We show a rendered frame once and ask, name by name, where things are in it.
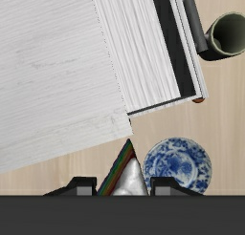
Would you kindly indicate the open cabinet drawer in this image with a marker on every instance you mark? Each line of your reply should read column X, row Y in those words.
column 150, row 51

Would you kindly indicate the dark green mug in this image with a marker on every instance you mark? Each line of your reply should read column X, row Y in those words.
column 225, row 35

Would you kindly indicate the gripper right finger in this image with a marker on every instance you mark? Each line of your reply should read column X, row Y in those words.
column 162, row 186

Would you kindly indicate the cabinet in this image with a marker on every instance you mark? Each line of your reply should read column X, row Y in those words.
column 57, row 76

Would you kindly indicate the rainbow layered cake wedge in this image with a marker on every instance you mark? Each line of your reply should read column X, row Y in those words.
column 129, row 175

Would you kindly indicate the blue and white plate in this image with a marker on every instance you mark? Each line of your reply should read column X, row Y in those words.
column 177, row 160

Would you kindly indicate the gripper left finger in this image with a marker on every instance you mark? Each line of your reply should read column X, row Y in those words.
column 83, row 186

